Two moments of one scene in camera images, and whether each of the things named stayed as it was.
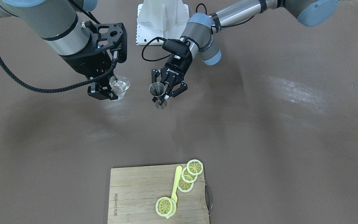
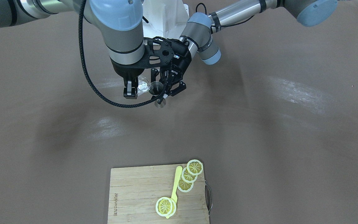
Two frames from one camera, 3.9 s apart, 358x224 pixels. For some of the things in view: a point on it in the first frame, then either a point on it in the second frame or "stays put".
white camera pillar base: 166,19 stays put
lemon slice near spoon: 184,186 stays put
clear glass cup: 120,84 to 143,85
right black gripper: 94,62 to 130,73
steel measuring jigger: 158,89 stays put
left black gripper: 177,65 stays put
